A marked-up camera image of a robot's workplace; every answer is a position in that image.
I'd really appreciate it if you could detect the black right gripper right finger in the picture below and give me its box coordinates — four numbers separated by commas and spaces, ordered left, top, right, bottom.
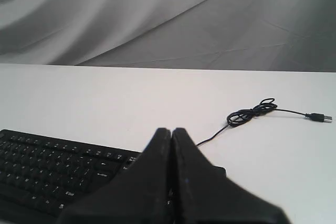
172, 128, 290, 223

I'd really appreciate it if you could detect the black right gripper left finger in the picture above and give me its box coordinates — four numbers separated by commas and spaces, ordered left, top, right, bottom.
57, 128, 171, 223

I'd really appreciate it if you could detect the black USB cable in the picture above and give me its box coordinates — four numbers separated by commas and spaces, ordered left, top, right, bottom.
196, 98, 332, 147

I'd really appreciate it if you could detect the grey backdrop cloth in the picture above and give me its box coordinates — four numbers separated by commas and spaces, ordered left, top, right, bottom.
1, 0, 335, 72

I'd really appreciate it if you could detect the black computer keyboard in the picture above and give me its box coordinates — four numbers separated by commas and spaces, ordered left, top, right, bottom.
0, 129, 227, 224

